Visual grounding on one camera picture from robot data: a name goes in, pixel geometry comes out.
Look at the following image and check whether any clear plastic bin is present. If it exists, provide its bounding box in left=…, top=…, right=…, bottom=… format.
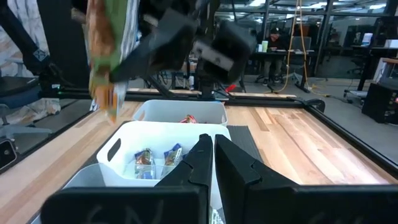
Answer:
left=29, top=161, right=226, bottom=224

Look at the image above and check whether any person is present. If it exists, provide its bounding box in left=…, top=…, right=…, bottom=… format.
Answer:
left=262, top=27, right=289, bottom=86

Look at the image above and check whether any crumpled white plastic sheet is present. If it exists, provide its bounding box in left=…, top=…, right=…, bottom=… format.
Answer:
left=6, top=97, right=62, bottom=126

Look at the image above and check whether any black frame hook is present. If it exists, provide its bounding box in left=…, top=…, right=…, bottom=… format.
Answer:
left=303, top=98, right=326, bottom=113

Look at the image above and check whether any dark woven placemat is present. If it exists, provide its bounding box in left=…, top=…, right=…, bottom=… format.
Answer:
left=81, top=119, right=264, bottom=170

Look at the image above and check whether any black long desk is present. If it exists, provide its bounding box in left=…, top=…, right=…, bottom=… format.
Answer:
left=251, top=49, right=320, bottom=93

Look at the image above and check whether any yellow hanging cable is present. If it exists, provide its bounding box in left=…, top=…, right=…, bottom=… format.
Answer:
left=273, top=0, right=330, bottom=97

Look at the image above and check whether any light blue granola bar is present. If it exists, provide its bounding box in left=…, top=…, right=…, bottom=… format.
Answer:
left=211, top=208, right=226, bottom=224
left=84, top=0, right=140, bottom=125

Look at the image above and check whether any blue denim garment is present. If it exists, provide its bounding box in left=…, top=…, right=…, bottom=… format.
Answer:
left=134, top=148, right=156, bottom=180

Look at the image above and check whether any purple green granola bar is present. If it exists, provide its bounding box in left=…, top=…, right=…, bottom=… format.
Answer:
left=163, top=142, right=185, bottom=169

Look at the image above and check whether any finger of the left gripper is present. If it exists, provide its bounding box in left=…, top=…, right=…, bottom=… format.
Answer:
left=70, top=7, right=88, bottom=26
left=108, top=8, right=198, bottom=84

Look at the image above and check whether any grey plastic bin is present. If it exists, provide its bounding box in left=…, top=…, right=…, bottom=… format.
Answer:
left=132, top=99, right=229, bottom=127

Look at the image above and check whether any black equipment box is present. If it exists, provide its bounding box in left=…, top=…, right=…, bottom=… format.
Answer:
left=361, top=82, right=398, bottom=126

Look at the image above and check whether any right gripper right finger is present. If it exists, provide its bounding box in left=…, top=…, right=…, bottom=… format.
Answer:
left=214, top=134, right=398, bottom=224

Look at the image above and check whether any white plastic bin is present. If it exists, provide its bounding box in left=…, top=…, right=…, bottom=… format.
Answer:
left=96, top=120, right=233, bottom=188

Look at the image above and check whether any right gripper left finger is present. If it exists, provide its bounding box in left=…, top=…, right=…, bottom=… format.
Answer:
left=40, top=133, right=215, bottom=224

